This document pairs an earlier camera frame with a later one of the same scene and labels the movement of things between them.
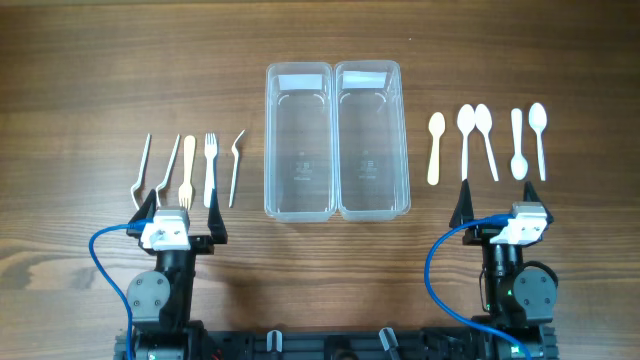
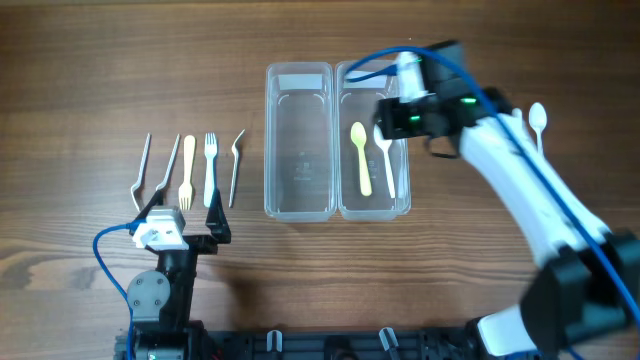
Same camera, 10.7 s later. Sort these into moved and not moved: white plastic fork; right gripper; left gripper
Moved: right gripper
Not moved: left gripper; white plastic fork
